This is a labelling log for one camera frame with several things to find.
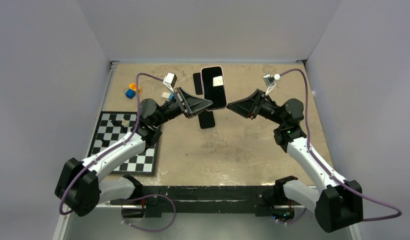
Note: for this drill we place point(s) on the black and white chessboard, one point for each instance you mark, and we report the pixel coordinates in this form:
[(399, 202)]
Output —
[(114, 150)]

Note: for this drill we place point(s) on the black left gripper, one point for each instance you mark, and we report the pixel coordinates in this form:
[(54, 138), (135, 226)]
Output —
[(192, 105)]

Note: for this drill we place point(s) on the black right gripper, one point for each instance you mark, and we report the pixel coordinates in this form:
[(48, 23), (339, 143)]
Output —
[(249, 107)]

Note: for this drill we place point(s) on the orange toy piece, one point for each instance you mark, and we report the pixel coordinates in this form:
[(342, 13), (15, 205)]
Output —
[(135, 87)]

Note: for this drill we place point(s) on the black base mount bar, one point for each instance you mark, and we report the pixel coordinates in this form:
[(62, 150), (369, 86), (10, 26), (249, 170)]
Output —
[(259, 200)]

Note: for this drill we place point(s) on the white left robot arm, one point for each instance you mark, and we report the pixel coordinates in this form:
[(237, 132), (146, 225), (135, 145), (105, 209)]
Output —
[(78, 187)]

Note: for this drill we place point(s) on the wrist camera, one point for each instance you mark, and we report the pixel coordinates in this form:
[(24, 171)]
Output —
[(270, 82), (169, 82)]

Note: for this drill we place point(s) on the black phone case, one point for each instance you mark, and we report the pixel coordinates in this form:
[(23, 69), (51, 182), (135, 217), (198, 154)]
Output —
[(206, 120)]

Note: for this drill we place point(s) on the blue toy brick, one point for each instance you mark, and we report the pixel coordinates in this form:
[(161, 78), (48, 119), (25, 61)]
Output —
[(130, 93)]

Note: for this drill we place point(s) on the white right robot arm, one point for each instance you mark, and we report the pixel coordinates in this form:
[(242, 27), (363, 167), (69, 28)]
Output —
[(332, 200)]

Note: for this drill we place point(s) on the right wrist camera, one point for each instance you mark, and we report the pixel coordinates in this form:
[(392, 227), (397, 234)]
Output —
[(270, 82)]

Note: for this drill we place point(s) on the black phone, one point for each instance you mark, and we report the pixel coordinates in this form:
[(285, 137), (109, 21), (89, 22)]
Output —
[(197, 83)]

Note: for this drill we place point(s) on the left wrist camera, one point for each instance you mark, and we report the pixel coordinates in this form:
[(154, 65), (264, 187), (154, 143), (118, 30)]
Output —
[(169, 82)]

